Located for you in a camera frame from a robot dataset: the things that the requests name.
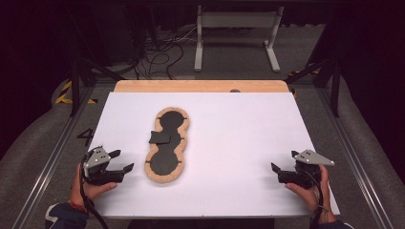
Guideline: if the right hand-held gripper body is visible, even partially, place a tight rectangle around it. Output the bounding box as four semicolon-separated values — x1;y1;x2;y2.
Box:
277;149;336;190

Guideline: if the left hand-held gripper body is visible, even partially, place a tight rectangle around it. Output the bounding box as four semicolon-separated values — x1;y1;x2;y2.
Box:
81;146;126;187

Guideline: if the person's left hand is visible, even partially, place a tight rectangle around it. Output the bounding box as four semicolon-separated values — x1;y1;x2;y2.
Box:
69;163;118;202

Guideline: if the person's right hand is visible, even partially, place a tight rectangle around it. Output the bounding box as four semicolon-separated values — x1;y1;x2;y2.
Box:
285;164;332;214

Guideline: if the white board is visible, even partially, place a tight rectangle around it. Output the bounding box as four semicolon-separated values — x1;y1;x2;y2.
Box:
65;92;341;219

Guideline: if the black metal stand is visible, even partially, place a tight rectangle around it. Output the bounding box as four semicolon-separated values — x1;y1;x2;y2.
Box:
285;56;342;118
65;6;126;118

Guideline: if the yellow black floor tape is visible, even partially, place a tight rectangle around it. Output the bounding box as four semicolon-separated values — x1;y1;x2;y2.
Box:
288;63;320;78
54;80;98;105

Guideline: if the wooden table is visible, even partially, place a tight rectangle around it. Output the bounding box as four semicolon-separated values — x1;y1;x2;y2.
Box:
114;79;290;94

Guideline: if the white metal stand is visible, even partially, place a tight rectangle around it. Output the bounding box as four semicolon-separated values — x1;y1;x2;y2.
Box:
194;4;285;73

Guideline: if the left hand-held gripper cable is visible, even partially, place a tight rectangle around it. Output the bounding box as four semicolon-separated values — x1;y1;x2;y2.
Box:
79;154;110;229

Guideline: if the hand-held gripper cable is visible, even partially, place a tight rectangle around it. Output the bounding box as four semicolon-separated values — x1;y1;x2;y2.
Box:
79;154;110;229
304;170;325;229

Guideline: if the right hand-held gripper cable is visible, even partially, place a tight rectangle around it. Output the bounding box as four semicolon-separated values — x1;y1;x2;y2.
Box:
304;170;325;229

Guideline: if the aluminium floor rail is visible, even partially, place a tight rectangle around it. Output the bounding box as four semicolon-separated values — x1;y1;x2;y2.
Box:
316;87;395;229
11;87;96;229

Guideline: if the red bracelet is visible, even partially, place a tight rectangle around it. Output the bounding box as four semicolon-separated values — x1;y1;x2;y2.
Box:
66;199;89;214

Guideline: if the bundle of floor cables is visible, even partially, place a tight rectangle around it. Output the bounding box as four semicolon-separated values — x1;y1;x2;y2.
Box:
127;27;199;80

